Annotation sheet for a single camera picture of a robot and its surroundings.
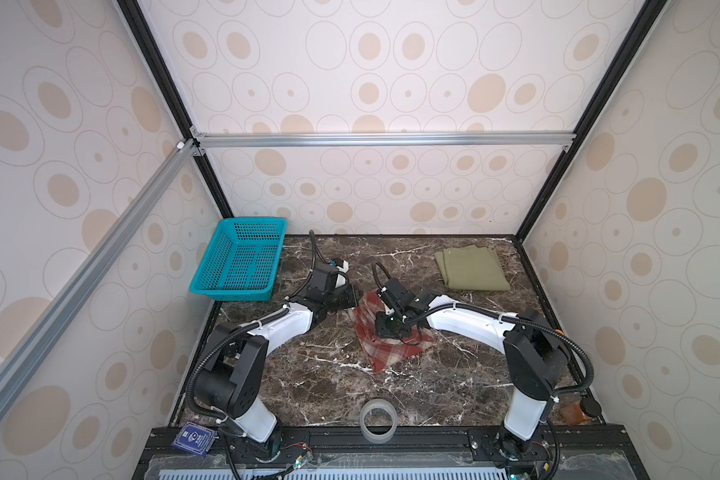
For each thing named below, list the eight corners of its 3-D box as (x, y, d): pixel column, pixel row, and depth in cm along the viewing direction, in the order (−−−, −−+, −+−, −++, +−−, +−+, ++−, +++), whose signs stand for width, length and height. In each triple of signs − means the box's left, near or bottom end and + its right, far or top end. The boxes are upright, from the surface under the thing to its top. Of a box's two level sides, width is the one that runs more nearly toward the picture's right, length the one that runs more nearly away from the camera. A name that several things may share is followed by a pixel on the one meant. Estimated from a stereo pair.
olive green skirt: (442, 290, 106) (444, 285, 104) (434, 250, 118) (436, 245, 116) (506, 290, 106) (509, 285, 104) (491, 251, 118) (494, 245, 116)
